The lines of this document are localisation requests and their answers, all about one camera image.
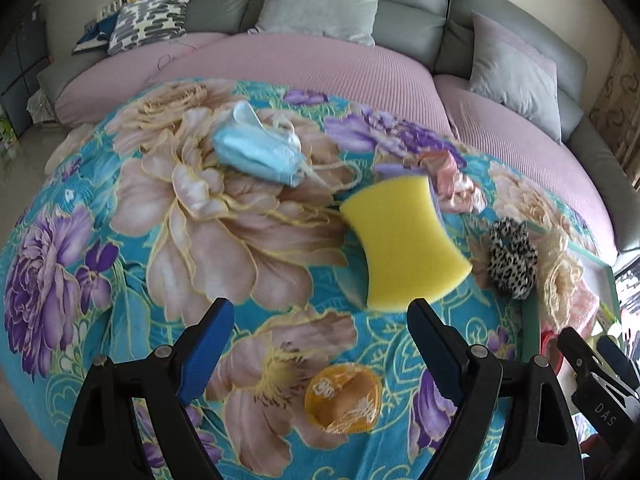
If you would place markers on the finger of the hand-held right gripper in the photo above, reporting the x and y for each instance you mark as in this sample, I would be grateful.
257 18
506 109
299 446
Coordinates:
617 360
595 390

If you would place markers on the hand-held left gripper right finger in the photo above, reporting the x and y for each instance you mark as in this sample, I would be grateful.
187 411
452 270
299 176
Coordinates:
435 350

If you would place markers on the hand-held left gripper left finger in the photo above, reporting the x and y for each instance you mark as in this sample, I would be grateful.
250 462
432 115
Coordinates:
205 350

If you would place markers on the pink white striped towel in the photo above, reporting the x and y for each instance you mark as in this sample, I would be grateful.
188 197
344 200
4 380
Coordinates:
585 305

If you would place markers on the teal white cardboard box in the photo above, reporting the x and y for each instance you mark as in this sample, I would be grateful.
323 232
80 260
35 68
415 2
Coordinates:
531 330

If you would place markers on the orange round jelly cup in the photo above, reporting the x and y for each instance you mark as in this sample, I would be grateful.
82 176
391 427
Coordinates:
340 400

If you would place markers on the yellow sponge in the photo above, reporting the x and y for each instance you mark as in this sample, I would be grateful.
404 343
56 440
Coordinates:
405 245

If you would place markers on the leopard print scrunchie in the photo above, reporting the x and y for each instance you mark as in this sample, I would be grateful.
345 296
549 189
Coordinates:
512 260

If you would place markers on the pink satin scrunchie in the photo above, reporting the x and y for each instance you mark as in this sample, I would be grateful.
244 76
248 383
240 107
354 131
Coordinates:
455 180

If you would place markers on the blue face mask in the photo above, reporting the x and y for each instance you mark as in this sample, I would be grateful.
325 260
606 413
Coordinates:
255 155

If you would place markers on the floral blanket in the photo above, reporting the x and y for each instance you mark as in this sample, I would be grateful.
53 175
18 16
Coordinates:
150 260

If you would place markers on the pink ribbed sofa cover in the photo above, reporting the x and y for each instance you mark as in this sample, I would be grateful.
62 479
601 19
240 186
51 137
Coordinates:
525 150
300 65

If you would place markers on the beige patterned curtain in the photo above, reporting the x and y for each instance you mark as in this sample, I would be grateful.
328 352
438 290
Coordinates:
620 110

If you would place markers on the grey pillow with pink band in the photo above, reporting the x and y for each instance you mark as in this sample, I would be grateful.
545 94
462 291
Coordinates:
510 80

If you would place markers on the green white box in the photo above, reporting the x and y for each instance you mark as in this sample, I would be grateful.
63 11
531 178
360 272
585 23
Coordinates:
7 135

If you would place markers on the white lace cloth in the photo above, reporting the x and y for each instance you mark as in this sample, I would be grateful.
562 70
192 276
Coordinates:
40 107

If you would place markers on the blue patterned pillow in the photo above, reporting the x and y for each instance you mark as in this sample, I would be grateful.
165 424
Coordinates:
95 35

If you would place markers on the dark cabinet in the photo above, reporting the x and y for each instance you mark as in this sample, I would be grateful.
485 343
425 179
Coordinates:
20 70

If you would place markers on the black white patterned pillow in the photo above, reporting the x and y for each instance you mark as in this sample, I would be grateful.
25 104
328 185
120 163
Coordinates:
150 17

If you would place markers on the grey sofa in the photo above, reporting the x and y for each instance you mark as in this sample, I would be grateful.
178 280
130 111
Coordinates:
415 10

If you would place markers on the plain grey pillow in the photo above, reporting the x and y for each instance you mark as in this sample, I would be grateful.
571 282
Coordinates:
320 5

